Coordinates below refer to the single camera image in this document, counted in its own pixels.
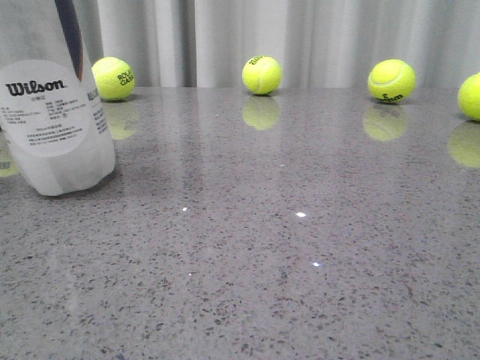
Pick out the clear plastic tennis ball can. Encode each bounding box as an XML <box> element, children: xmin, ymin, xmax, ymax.
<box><xmin>1</xmin><ymin>1</ymin><xmax>116</xmax><ymax>196</ymax></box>

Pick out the centre yellow tennis ball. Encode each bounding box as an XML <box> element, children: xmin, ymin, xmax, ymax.
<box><xmin>242</xmin><ymin>55</ymin><xmax>282</xmax><ymax>95</ymax></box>

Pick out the Roland Garros tennis ball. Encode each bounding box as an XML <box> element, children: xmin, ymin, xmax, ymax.
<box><xmin>92</xmin><ymin>57</ymin><xmax>135</xmax><ymax>101</ymax></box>

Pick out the Wilson 3 tennis ball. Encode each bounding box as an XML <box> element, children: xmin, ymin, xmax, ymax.
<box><xmin>367</xmin><ymin>59</ymin><xmax>416</xmax><ymax>103</ymax></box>

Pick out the far right tennis ball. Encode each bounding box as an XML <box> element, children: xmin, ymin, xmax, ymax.
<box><xmin>457</xmin><ymin>73</ymin><xmax>480</xmax><ymax>122</ymax></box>

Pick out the grey pleated curtain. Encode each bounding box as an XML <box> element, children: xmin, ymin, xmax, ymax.
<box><xmin>74</xmin><ymin>1</ymin><xmax>479</xmax><ymax>88</ymax></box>

